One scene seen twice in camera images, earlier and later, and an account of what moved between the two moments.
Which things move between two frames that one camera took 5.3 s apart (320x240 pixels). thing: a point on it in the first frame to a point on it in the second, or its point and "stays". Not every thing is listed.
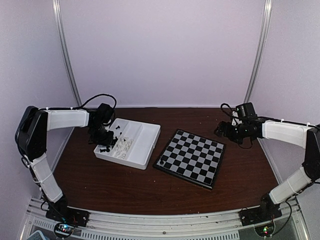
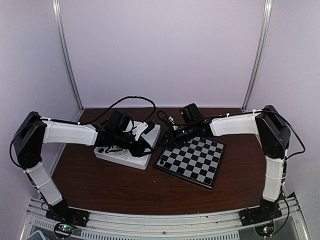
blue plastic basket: [37, 235] stays
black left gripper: [106, 142] to [142, 144]
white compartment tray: [134, 143] stays
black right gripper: [227, 133] to [170, 136]
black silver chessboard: [192, 157] stays
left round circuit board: [63, 229] stays
